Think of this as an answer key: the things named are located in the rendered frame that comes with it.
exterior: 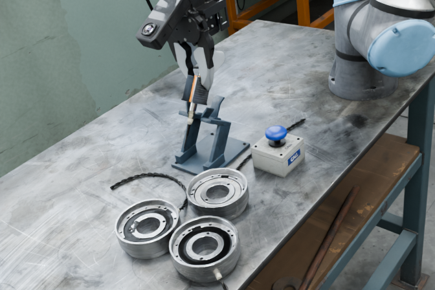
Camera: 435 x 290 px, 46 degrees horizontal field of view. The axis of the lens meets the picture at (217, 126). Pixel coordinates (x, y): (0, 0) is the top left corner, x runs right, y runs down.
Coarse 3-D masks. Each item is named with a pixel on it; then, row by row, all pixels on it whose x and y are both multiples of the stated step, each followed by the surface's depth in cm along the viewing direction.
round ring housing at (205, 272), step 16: (192, 224) 81; (208, 224) 81; (224, 224) 80; (176, 240) 79; (192, 240) 78; (208, 240) 79; (192, 256) 75; (208, 256) 75; (192, 272) 73; (208, 272) 72; (224, 272) 74
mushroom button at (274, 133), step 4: (268, 128) 93; (272, 128) 93; (276, 128) 93; (280, 128) 92; (284, 128) 93; (268, 132) 92; (272, 132) 92; (276, 132) 92; (280, 132) 91; (284, 132) 92; (268, 136) 92; (272, 136) 91; (276, 136) 91; (280, 136) 91; (284, 136) 91; (276, 140) 93
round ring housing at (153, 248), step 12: (144, 204) 87; (156, 204) 87; (168, 204) 85; (120, 216) 84; (144, 216) 85; (156, 216) 84; (120, 228) 83; (144, 228) 85; (156, 228) 86; (120, 240) 79; (156, 240) 78; (168, 240) 79; (132, 252) 79; (144, 252) 79; (156, 252) 79
